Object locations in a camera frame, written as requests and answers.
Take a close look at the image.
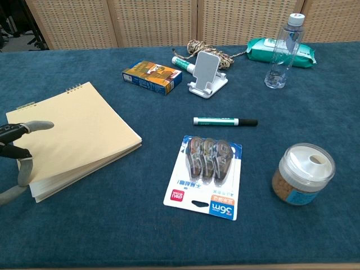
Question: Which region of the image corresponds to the black tripod stand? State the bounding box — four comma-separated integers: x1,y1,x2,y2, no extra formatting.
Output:
16,0,50,51

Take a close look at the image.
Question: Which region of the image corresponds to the white folding phone stand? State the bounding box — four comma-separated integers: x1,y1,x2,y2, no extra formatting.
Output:
187,50,229,100

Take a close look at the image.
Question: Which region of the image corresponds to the green white marker black cap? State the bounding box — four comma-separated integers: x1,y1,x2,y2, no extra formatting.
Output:
192,116,259,127

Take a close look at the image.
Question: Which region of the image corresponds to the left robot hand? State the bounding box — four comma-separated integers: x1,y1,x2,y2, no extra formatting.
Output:
0,120,55,206

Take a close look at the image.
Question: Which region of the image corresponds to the blue velvet tablecloth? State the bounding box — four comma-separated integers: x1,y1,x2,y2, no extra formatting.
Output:
0,41,360,267

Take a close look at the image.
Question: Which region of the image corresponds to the woven rattan folding screen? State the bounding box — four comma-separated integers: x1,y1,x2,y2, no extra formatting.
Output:
24,0,360,51

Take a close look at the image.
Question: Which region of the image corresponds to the blue and orange cardboard box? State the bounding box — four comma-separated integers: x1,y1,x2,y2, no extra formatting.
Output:
121,60,183,96

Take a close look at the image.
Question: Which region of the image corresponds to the green wet wipes pack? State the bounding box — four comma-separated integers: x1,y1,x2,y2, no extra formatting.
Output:
246,38,317,69

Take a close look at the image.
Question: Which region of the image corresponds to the correction tape blister pack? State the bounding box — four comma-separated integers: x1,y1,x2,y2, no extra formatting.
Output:
163,135,243,221

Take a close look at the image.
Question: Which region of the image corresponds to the green and white glue stick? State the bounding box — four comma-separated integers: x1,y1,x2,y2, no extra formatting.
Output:
171,56,197,75

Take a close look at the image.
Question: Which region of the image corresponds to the clear jar with white lid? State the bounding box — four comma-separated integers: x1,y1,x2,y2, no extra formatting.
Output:
271,142,336,206

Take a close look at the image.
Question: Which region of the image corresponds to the clear plastic water bottle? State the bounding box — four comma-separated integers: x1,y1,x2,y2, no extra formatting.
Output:
264,12,307,89

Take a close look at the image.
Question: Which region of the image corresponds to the cream spiral notebook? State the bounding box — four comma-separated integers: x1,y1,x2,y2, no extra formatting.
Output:
5,82,143,204

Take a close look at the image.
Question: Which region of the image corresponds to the braided beige rope bundle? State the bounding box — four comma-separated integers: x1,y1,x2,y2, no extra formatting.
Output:
172,39,249,70

